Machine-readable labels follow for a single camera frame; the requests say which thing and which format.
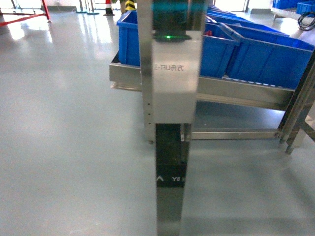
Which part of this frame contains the red metal table frame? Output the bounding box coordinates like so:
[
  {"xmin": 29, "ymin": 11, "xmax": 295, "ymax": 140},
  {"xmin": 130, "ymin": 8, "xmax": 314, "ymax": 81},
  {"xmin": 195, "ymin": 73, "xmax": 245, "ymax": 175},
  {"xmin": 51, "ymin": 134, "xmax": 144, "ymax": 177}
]
[{"xmin": 0, "ymin": 0, "xmax": 51, "ymax": 27}]

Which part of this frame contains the right side steel shelf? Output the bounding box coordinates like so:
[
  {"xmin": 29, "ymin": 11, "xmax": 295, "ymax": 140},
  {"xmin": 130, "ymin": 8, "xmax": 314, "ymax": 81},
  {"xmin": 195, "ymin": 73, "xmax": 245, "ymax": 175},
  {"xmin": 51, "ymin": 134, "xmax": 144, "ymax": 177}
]
[{"xmin": 271, "ymin": 7, "xmax": 315, "ymax": 31}]

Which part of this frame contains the blue bin on side shelf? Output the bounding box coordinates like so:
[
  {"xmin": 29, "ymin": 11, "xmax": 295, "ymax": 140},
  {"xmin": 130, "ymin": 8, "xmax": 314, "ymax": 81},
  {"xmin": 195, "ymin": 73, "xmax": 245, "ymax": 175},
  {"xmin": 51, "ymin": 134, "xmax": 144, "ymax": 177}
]
[{"xmin": 296, "ymin": 0, "xmax": 315, "ymax": 14}]

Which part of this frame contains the yellow black traffic cone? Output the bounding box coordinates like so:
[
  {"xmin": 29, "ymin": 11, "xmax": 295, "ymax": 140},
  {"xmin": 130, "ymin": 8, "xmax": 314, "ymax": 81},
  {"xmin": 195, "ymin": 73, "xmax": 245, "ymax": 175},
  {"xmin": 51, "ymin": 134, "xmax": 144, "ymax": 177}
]
[{"xmin": 125, "ymin": 0, "xmax": 136, "ymax": 11}]

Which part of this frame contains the front left blue bin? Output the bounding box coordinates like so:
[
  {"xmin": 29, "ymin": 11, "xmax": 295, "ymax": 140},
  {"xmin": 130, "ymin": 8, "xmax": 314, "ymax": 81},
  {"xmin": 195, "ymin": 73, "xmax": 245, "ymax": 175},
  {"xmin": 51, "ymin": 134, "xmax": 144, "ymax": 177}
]
[{"xmin": 200, "ymin": 23, "xmax": 240, "ymax": 78}]

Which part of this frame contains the stainless steel lift frame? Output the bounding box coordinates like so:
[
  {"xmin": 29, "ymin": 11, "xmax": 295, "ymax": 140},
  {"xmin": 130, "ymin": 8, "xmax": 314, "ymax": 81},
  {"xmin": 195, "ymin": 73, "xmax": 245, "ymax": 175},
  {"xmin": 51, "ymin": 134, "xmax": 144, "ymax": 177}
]
[{"xmin": 137, "ymin": 0, "xmax": 208, "ymax": 236}]

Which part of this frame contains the front right blue bin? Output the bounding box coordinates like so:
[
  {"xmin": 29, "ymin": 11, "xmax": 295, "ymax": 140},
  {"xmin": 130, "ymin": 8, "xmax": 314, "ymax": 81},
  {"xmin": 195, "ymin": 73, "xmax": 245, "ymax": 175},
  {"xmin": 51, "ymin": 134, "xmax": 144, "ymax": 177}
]
[{"xmin": 220, "ymin": 23, "xmax": 315, "ymax": 89}]

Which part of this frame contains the far left blue bin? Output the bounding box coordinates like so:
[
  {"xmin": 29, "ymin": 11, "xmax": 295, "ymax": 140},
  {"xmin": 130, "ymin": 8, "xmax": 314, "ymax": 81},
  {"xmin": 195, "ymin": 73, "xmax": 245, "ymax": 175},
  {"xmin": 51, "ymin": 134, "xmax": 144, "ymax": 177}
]
[{"xmin": 117, "ymin": 10, "xmax": 140, "ymax": 66}]

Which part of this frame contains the red white traffic cone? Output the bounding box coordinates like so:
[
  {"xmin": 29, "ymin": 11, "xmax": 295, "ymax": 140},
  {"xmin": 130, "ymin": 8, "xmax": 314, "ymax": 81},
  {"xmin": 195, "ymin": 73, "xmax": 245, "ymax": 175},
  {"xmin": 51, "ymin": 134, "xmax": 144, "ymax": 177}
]
[{"xmin": 103, "ymin": 0, "xmax": 115, "ymax": 16}]

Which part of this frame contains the steel roller conveyor rack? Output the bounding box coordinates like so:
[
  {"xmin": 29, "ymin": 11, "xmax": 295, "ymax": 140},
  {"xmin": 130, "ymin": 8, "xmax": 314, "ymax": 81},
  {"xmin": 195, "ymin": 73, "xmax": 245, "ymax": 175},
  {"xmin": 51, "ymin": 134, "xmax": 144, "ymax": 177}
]
[{"xmin": 109, "ymin": 57, "xmax": 315, "ymax": 154}]

